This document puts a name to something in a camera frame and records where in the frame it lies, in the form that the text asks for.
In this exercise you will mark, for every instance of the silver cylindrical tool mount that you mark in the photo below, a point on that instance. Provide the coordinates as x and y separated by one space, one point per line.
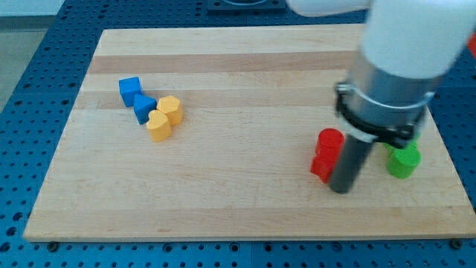
375 106

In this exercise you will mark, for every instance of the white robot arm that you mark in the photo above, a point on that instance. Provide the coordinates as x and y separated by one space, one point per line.
406 47

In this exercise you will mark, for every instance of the yellow hexagon block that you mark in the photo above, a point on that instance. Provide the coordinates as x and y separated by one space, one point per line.
172 107

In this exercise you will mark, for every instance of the wooden board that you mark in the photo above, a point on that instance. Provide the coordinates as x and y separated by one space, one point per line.
237 166

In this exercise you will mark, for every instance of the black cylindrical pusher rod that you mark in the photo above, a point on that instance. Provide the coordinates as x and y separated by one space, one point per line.
350 161

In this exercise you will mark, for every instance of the blue triangle block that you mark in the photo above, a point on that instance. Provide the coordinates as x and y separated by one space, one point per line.
142 106

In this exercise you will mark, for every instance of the green cylinder block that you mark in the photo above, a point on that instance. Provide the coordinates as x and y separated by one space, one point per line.
402 163

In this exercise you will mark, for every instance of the red cylinder block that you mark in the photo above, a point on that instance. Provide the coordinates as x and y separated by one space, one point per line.
329 144

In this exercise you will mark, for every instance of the blue cube block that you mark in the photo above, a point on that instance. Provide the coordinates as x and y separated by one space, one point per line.
129 88

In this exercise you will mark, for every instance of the red object at right edge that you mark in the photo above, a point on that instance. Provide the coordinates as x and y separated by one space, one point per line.
472 45

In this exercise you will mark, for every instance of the yellow heart block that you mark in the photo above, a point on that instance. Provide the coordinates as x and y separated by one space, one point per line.
158 126

